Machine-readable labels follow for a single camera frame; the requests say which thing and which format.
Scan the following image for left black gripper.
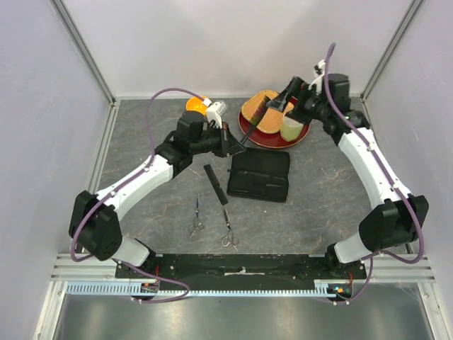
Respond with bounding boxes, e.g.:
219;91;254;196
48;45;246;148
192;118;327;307
190;122;246;159

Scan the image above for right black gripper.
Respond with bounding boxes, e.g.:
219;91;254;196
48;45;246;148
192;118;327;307
267;76;330;127

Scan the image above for black tail comb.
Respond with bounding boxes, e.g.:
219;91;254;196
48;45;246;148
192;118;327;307
241;96;271;143

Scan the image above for black zip tool case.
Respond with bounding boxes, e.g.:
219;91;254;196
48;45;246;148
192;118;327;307
226;147;290;203

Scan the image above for black straight comb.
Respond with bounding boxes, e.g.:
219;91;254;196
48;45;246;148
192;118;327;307
203;164;229;205

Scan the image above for silver scissors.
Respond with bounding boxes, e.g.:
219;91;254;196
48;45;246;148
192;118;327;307
190;194;205;237
221;205;239;250

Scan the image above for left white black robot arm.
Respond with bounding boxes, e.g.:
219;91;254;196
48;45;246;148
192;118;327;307
69;111;245;278

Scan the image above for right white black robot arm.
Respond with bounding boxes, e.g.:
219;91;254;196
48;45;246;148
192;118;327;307
266;74;429;279

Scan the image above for woven bamboo basket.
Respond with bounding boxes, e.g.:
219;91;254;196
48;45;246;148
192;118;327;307
241;90;294;134

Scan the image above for pale green cup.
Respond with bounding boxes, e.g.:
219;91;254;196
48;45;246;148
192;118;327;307
280;113;304;142

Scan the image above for red round tray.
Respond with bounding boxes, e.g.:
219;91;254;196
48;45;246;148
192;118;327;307
238;98;310;149

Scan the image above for orange bowl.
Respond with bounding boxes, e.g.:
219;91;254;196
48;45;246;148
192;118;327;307
185;96;212;115

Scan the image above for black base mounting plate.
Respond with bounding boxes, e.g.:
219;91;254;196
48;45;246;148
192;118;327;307
115;253;368;283

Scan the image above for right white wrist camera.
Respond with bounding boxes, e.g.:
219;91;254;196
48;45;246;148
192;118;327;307
309;59;326;96

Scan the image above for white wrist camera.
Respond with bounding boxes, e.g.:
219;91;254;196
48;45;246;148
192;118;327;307
309;59;326;96
205;101;228;128

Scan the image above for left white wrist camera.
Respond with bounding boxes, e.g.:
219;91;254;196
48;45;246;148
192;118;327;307
205;101;228;128

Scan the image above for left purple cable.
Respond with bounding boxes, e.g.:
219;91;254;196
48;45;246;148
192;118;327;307
69;87;210;263

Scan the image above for right aluminium corner post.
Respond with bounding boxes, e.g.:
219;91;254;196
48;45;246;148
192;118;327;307
360;0;425;103

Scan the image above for aluminium corner post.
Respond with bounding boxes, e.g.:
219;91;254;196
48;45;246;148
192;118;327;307
50;0;116;105
360;0;425;103

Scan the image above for light blue cable duct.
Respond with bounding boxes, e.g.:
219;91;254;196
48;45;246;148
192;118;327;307
66;281;349;298

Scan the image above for aluminium front frame rail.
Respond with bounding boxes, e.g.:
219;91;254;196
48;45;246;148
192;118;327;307
51;254;435;283

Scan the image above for left aluminium corner post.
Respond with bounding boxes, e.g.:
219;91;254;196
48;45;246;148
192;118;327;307
50;0;116;105

